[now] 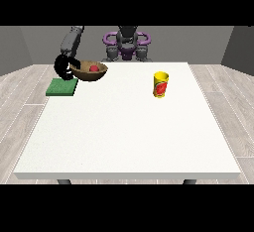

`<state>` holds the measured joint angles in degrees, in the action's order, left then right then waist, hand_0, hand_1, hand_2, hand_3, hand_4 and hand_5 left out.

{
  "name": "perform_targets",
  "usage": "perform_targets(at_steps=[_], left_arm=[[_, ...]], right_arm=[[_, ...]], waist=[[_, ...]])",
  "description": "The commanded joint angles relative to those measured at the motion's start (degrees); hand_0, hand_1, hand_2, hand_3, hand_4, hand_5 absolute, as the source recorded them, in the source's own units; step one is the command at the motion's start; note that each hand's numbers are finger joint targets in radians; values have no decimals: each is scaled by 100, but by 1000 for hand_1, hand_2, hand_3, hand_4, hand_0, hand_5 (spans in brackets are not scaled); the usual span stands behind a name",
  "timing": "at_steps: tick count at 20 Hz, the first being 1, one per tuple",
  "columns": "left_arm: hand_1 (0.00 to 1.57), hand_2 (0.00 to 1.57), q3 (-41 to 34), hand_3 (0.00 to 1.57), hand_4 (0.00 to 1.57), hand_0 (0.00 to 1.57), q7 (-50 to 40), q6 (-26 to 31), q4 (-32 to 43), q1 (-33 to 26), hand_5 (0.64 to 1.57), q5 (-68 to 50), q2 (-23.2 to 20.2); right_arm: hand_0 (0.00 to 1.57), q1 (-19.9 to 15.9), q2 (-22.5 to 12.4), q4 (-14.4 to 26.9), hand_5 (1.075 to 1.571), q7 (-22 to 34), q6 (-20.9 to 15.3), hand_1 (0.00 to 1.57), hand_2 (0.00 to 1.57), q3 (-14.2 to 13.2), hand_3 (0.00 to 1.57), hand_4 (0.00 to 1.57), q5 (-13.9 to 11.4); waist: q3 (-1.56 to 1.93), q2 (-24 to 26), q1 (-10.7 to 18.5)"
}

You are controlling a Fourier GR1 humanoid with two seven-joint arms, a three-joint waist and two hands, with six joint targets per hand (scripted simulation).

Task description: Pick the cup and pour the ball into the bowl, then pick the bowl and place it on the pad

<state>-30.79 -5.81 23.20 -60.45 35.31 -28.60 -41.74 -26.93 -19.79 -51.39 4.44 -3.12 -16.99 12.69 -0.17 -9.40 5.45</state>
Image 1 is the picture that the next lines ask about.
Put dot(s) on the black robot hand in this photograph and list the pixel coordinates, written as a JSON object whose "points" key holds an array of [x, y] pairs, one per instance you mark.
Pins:
{"points": [[63, 66]]}

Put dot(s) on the brown wooden bowl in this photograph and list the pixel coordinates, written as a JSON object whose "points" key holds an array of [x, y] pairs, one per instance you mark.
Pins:
{"points": [[89, 72]]}

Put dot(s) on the green square pad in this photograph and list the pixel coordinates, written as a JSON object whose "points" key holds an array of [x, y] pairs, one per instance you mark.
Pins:
{"points": [[61, 87]]}

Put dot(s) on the small red ball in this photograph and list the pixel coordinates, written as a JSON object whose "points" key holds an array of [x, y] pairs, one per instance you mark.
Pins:
{"points": [[94, 68]]}

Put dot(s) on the yellow cup with melon print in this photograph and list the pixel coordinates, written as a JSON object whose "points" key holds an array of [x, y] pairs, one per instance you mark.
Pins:
{"points": [[160, 84]]}

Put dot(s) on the grey robot trunk purple rings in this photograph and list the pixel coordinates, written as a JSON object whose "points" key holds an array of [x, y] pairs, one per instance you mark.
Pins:
{"points": [[127, 46]]}

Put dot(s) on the dark table leg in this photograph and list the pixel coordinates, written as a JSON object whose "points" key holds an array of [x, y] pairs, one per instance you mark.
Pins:
{"points": [[189, 181], [64, 181]]}

